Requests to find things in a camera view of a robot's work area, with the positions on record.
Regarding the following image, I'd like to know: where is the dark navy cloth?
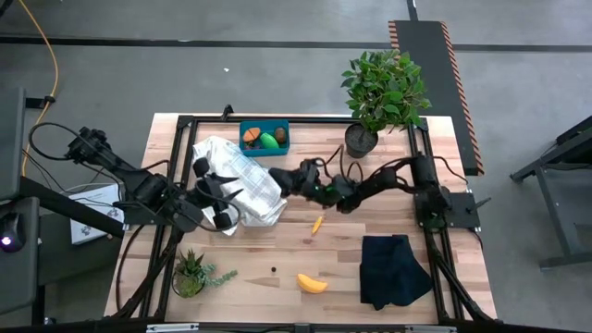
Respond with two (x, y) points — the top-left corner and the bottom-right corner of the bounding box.
(359, 233), (434, 311)

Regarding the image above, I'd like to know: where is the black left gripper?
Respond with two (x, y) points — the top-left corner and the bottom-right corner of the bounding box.
(192, 156), (245, 230)

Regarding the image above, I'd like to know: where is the grey metal cart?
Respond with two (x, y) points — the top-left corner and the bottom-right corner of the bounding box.
(510, 114), (592, 270)

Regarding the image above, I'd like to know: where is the yellow toy banana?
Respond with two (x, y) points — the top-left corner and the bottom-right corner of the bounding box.
(296, 273), (329, 295)

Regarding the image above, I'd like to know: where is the white plaid kitchen towel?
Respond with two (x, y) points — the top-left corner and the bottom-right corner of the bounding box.
(191, 135), (289, 236)

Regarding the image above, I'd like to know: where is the black striped-edge floor mat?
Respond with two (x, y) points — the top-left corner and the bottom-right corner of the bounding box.
(388, 19), (486, 176)

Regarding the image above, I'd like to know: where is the black computer mouse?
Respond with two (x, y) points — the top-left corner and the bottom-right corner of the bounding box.
(0, 212), (27, 253)

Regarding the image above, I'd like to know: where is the small succulent in glass pot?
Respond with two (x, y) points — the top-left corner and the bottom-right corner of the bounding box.
(171, 249), (240, 299)

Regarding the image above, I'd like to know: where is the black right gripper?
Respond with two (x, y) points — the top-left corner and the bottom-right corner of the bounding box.
(267, 159), (325, 205)

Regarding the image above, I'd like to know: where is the black diagonal support beam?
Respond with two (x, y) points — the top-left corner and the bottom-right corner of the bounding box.
(18, 177), (127, 239)

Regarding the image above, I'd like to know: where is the black cable clip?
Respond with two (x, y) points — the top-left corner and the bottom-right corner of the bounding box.
(25, 94), (56, 110)

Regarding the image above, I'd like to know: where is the teal plastic tupperware container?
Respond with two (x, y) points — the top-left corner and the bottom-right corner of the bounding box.
(239, 119), (290, 157)

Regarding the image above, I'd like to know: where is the green toy vegetable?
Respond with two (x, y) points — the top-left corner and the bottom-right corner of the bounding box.
(259, 131), (280, 151)

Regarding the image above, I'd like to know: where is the white printed box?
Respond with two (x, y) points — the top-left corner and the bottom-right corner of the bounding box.
(69, 183), (125, 245)

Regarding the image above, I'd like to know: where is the leafy green plant black pot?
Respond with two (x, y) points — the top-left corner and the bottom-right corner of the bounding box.
(340, 49), (432, 159)

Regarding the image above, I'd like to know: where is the yellow cable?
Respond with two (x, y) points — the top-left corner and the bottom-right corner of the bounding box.
(17, 0), (60, 178)

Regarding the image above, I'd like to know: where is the grey desk panel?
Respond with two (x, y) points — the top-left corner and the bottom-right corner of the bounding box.
(0, 86), (27, 201)
(0, 196), (42, 312)

